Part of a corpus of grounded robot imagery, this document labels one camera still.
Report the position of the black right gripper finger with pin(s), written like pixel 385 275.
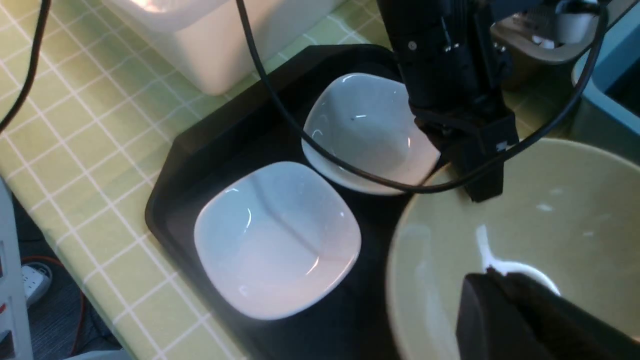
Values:
pixel 513 317

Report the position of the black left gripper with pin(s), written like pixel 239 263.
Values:
pixel 453 70

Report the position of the white ceramic soup spoon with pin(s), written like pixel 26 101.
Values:
pixel 504 267

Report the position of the white square dish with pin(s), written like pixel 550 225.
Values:
pixel 277 241
pixel 365 120

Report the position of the large tan noodle bowl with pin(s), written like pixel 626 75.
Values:
pixel 568 209

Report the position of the grey spoon bin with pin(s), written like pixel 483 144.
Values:
pixel 534 33

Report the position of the blue-grey chopstick bin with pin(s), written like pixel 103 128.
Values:
pixel 608 114

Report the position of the large white plastic tub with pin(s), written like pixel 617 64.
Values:
pixel 204 39

